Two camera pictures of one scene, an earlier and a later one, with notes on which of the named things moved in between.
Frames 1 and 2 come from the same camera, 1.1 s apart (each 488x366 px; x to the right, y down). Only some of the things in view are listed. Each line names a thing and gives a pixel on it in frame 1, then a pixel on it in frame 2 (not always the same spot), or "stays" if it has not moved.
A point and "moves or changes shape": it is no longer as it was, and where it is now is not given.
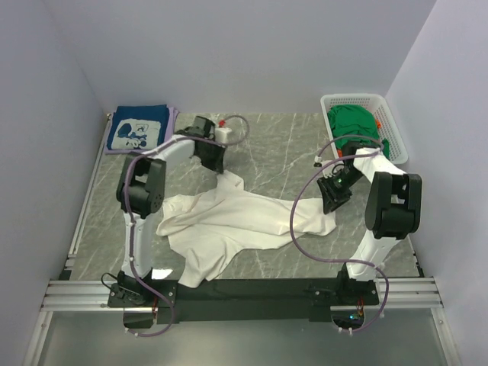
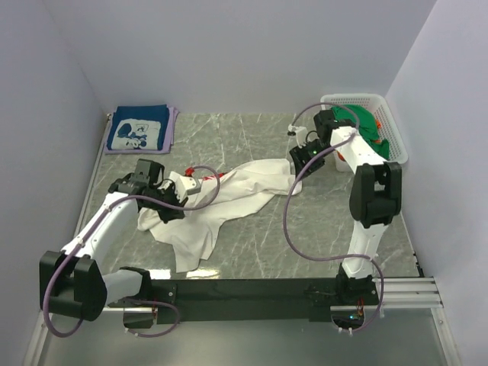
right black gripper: [330, 196] → [305, 164]
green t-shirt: [351, 119] stays
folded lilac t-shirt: [172, 118] stays
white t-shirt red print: [205, 232] moves or changes shape
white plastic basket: [387, 129] stays
